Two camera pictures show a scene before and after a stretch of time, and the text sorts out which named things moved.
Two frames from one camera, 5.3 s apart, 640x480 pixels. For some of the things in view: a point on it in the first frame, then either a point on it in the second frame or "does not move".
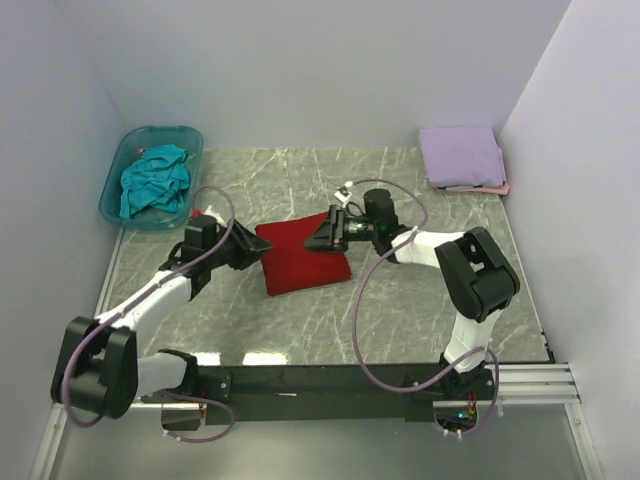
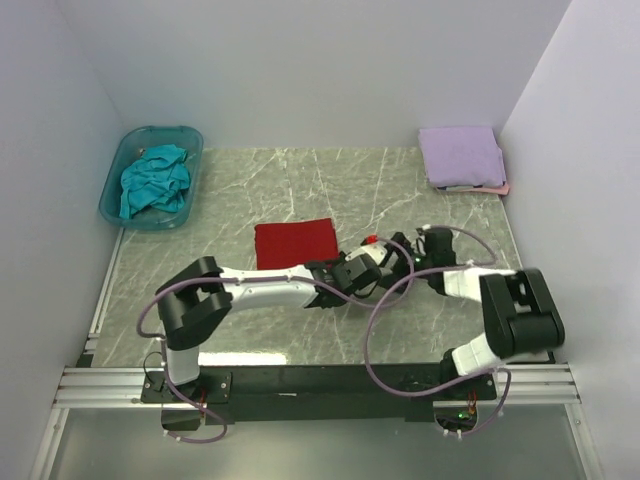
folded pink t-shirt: x=500 y=189 does not move
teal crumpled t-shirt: x=158 y=180 does not move
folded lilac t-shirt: x=462 y=157 does not move
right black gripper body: x=342 y=230 to x=401 y=267
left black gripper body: x=237 y=251 to x=340 y=261
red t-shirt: x=289 y=266 does not move
